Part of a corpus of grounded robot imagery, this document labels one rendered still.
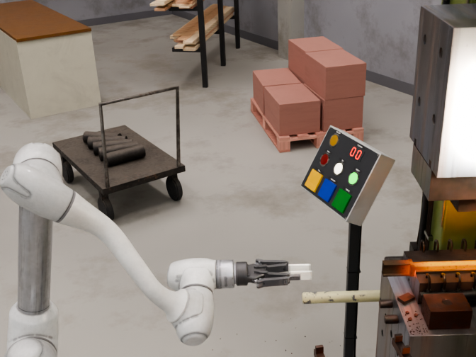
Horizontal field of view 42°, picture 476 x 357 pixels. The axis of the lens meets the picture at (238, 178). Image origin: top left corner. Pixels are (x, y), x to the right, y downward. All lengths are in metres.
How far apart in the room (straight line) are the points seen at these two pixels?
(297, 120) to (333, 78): 0.45
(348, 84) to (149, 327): 2.85
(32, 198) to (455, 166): 1.12
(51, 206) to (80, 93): 5.09
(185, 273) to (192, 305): 0.14
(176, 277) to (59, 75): 4.93
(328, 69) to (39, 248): 3.65
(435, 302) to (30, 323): 1.24
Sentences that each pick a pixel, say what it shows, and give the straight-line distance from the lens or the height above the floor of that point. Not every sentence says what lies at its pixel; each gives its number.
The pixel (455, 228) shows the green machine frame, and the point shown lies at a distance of 2.20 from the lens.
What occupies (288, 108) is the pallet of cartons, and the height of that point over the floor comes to 0.38.
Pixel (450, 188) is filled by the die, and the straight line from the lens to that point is 1.81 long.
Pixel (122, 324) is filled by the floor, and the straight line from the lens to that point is 3.44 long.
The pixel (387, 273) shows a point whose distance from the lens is 2.00.
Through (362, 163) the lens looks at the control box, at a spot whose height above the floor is 1.14.
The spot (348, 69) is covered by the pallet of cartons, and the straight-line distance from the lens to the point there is 5.29.
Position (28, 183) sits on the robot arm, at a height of 1.41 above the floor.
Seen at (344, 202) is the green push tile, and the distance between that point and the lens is 2.33.
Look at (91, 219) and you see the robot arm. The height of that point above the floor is 1.27.
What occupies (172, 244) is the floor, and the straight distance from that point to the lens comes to 4.05.
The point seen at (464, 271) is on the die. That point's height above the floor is 1.00.
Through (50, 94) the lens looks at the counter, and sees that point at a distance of 6.69.
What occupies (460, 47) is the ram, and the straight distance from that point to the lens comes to 1.62.
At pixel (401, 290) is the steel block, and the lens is 2.05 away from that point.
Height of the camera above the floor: 2.09
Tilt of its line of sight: 25 degrees down
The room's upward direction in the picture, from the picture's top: 3 degrees counter-clockwise
